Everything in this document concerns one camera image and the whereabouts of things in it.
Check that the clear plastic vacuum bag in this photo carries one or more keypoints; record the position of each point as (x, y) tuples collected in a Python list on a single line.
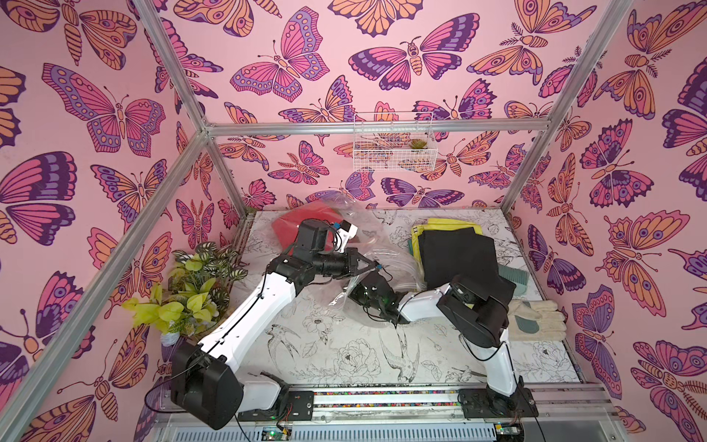
[(398, 266)]

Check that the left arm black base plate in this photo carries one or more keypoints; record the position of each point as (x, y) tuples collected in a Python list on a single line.
[(289, 406)]

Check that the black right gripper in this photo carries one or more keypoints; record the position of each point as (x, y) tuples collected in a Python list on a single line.
[(373, 287)]

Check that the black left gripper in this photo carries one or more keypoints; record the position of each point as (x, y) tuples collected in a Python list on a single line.
[(349, 268)]

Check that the yellow garment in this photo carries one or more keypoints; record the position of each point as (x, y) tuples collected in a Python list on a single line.
[(438, 224)]

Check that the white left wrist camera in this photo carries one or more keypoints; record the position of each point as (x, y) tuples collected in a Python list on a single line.
[(344, 231)]

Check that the red garment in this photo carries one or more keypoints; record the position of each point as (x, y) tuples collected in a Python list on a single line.
[(286, 227)]

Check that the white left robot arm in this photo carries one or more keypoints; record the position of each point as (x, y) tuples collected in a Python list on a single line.
[(204, 380)]

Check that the beige work glove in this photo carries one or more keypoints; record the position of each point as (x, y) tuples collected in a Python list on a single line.
[(535, 321)]

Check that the white wire wall basket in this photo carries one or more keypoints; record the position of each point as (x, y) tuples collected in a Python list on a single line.
[(382, 145)]

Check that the dark grey garment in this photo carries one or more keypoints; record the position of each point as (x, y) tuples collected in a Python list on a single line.
[(462, 252)]

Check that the small green succulent plant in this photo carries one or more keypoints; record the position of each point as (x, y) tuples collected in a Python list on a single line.
[(417, 144)]

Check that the green leafy potted plant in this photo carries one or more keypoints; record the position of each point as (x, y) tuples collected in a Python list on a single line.
[(196, 296)]

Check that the aluminium frame bars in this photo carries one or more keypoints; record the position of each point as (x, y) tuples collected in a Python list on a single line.
[(32, 393)]

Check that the aluminium mounting rail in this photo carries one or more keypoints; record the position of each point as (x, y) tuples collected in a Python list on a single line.
[(567, 412)]

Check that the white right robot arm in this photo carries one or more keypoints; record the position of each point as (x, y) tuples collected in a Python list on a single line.
[(477, 308)]

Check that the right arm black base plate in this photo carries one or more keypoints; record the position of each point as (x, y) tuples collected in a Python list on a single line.
[(488, 404)]

